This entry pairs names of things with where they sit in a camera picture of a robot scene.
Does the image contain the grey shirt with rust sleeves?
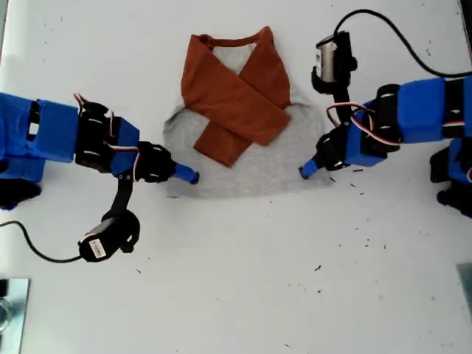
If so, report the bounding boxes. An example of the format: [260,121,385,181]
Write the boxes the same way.
[162,25,332,201]

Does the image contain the large steel plate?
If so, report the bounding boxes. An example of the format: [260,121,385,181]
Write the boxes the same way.
[0,278,31,354]

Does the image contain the red white arm wire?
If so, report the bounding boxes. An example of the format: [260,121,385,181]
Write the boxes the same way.
[325,102,472,149]
[73,92,144,182]

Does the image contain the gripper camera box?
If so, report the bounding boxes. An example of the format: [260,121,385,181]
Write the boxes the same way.
[77,217,123,264]
[315,35,347,85]

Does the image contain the black camera cable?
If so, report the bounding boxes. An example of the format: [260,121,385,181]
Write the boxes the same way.
[0,220,84,264]
[333,8,472,79]

